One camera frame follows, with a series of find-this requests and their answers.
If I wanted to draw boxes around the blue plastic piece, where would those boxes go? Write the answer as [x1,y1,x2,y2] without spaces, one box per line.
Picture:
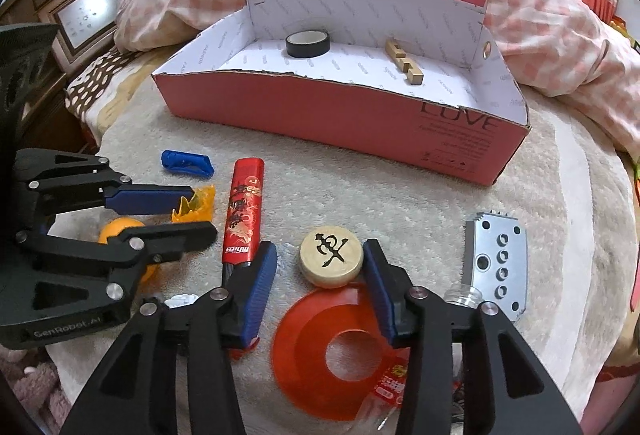
[161,150,215,178]

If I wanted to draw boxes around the black mesh chair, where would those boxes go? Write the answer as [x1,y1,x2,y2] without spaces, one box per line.
[0,22,58,126]

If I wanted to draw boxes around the metal plate with holes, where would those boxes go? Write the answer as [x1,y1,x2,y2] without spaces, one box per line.
[461,210,528,321]

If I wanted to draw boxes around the orange translucent plastic piece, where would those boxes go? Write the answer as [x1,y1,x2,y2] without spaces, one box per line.
[171,184,217,224]

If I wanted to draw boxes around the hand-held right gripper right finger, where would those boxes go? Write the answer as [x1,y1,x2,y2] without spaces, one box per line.
[362,237,586,435]

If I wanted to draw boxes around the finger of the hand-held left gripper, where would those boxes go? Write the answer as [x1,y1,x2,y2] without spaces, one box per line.
[16,220,219,302]
[14,148,197,217]

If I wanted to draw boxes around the round wooden chess piece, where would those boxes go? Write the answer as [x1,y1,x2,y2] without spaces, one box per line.
[299,227,362,289]

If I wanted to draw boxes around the black tape roll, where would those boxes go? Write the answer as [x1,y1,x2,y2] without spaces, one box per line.
[286,29,331,58]

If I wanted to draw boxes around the beige towel blanket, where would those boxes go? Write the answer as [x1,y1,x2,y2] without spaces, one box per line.
[47,50,631,435]

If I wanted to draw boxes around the red plastic cone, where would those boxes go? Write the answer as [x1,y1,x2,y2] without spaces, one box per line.
[270,280,416,416]

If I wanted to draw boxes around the orange ping pong ball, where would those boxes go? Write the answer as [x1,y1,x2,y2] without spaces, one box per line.
[98,217,160,283]

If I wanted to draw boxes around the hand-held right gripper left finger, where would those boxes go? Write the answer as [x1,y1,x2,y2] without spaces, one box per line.
[60,240,278,435]

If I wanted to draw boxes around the pink checked quilt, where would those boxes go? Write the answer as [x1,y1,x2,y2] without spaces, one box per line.
[116,0,640,151]

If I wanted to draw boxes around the wooden puzzle block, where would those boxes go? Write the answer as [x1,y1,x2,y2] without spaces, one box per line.
[385,38,425,86]

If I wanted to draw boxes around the red lighter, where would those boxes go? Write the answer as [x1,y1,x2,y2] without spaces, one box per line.
[221,158,266,288]

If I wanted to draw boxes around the brown dotted bed sheet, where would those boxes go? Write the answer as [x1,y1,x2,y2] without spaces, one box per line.
[65,48,151,146]

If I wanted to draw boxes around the pink cardboard box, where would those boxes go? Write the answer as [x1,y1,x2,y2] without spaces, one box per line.
[151,0,532,188]

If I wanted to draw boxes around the yellow toy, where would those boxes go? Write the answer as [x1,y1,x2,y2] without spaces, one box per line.
[607,15,640,51]

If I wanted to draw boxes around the pink fluffy cloth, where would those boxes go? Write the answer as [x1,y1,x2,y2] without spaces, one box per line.
[0,347,76,435]

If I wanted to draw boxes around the small clear plastic bottle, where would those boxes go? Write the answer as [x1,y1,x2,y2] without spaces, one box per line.
[357,282,483,435]

